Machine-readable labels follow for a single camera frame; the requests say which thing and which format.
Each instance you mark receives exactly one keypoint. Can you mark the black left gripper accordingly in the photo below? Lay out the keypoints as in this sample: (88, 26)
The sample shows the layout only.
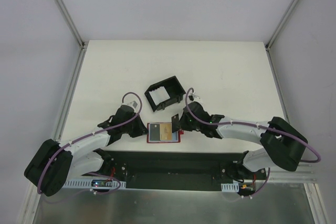
(138, 128)

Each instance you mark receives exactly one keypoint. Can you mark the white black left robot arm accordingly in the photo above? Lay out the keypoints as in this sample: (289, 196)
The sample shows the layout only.
(57, 162)

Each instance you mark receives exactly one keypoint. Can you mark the red leather card holder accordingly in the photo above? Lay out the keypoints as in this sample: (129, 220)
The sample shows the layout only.
(176, 137)

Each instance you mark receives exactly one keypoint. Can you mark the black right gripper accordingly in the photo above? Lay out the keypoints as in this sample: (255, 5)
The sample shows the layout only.
(182, 118)

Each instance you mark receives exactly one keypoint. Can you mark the gold credit card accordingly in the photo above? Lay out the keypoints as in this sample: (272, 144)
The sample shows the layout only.
(165, 131)

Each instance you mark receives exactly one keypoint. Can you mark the right white cable duct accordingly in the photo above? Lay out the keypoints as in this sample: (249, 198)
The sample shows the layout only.
(230, 187)

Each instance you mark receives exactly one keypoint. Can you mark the right aluminium frame post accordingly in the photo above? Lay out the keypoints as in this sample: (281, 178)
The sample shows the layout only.
(280, 26)

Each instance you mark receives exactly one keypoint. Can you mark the dark credit card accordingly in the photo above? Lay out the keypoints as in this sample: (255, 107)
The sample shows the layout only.
(154, 132)
(175, 123)

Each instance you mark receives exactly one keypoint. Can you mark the white cable duct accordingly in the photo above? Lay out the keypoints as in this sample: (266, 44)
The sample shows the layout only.
(230, 187)
(89, 183)

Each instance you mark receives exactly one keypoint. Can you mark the left aluminium frame post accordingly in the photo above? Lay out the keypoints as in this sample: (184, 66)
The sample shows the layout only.
(70, 23)

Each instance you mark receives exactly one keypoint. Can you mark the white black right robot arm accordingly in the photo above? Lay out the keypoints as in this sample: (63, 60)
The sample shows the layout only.
(281, 145)

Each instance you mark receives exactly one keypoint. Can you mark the black card box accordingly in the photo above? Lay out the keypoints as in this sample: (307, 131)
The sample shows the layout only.
(164, 93)

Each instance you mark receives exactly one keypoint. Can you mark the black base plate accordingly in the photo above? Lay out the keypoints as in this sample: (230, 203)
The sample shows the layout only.
(174, 171)

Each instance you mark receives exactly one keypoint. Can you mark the aluminium frame post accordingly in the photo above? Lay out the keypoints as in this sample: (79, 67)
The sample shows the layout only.
(280, 26)
(70, 23)

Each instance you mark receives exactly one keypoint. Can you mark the left white cable duct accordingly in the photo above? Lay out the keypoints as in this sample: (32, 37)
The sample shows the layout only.
(89, 183)

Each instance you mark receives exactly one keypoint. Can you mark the aluminium front rail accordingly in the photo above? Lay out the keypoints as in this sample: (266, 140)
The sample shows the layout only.
(303, 175)

